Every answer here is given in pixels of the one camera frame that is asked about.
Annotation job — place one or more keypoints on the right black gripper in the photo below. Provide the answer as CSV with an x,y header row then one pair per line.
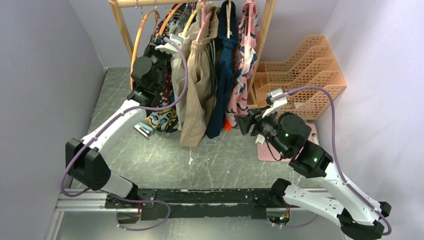
x,y
245,120

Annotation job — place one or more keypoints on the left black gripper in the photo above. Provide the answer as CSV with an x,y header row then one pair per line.
x,y
151,50

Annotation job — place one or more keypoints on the orange hanger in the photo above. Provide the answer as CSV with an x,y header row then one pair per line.
x,y
174,14
157,18

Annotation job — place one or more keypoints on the comic print shorts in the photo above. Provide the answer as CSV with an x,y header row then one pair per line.
x,y
166,120

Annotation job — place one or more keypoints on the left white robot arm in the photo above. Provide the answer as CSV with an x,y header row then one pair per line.
x,y
85,157

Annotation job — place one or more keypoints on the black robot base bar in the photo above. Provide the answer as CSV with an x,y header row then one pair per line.
x,y
158,203

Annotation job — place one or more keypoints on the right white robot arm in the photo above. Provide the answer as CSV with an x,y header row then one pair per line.
x,y
357,217

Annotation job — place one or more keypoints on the white hanging garment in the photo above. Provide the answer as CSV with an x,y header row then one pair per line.
x,y
178,79

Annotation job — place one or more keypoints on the orange cloth on table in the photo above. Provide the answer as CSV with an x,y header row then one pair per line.
x,y
227,126

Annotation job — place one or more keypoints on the beige hanging garment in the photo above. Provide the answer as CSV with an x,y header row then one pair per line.
x,y
200,96

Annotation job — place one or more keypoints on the navy hanging garment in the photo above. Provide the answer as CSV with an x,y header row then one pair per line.
x,y
228,36

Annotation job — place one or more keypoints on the orange plastic file organizer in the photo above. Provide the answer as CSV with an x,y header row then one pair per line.
x,y
311,64

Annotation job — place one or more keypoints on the pink floral hanging garment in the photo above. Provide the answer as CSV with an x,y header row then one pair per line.
x,y
246,61

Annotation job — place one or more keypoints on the wooden clothes rack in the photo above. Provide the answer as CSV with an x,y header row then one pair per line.
x,y
261,36

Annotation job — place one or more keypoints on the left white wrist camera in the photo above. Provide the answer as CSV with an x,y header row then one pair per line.
x,y
173,44

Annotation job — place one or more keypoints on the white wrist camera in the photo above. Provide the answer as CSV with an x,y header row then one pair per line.
x,y
173,44
275,99

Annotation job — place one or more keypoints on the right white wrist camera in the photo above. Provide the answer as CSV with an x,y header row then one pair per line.
x,y
275,99

